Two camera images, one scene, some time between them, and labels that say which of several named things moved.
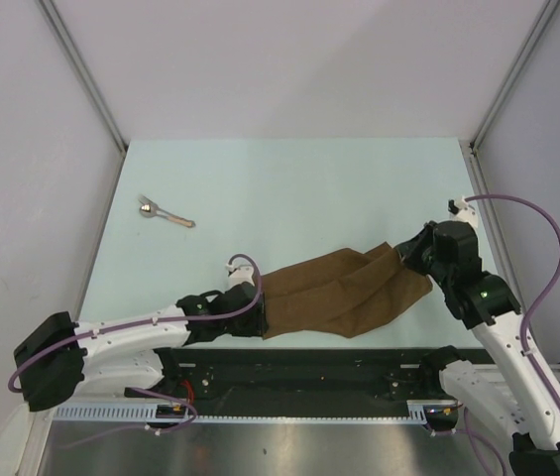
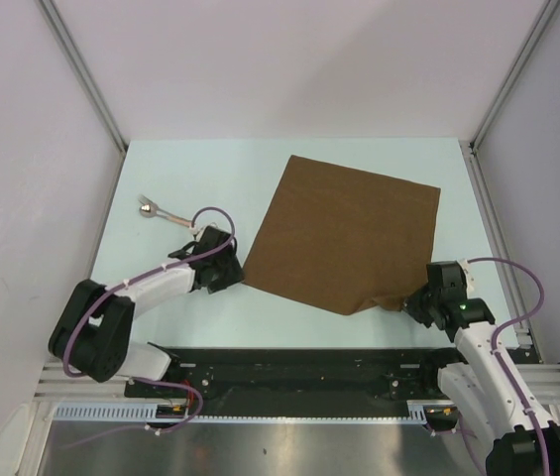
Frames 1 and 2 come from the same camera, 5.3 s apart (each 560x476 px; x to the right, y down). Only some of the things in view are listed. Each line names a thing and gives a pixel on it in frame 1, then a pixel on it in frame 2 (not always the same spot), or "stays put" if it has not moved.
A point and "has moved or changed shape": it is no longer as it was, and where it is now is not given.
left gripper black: [257, 324] -> [233, 275]
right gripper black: [409, 249] -> [411, 306]
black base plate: [300, 375] stays put
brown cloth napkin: [340, 294] has moved or changed shape
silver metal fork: [145, 200] stays put
